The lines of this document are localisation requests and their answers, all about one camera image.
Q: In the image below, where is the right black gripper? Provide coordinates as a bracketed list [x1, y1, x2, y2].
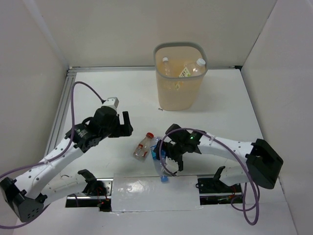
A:
[154, 139, 186, 171]

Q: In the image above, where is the blue label water bottle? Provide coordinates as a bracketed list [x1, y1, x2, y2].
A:
[150, 137, 169, 184]

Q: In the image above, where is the red cap bottle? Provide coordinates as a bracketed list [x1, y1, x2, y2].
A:
[133, 132, 154, 162]

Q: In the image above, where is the clear bottle white cap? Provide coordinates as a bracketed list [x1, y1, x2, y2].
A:
[162, 57, 172, 77]

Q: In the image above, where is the beige label clear bottle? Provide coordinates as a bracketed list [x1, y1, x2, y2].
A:
[175, 58, 206, 91]

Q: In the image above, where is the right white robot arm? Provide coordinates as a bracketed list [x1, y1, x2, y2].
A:
[154, 124, 284, 192]

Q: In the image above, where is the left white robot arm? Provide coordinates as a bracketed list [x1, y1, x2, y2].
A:
[0, 106, 133, 224]

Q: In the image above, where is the beige plastic waste bin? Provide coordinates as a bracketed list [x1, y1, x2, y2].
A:
[154, 42, 208, 111]

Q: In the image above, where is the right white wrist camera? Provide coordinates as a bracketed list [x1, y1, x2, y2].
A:
[161, 157, 179, 175]

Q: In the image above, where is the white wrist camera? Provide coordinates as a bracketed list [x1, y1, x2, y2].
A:
[102, 97, 119, 110]
[161, 157, 179, 175]

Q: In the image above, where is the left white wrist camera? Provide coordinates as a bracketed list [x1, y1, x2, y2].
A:
[102, 97, 119, 110]

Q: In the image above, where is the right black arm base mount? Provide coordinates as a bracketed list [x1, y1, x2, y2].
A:
[195, 177, 243, 206]

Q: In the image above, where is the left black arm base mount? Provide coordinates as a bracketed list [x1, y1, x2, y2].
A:
[65, 178, 113, 212]

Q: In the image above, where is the aluminium frame rail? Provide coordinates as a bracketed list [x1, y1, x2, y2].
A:
[38, 66, 242, 178]

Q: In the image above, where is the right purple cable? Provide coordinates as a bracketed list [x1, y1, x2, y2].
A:
[157, 127, 260, 225]

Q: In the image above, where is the purple cable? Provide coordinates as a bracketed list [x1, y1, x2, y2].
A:
[0, 82, 106, 230]
[157, 127, 260, 225]

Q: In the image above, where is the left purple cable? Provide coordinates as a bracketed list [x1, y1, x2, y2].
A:
[0, 82, 106, 230]

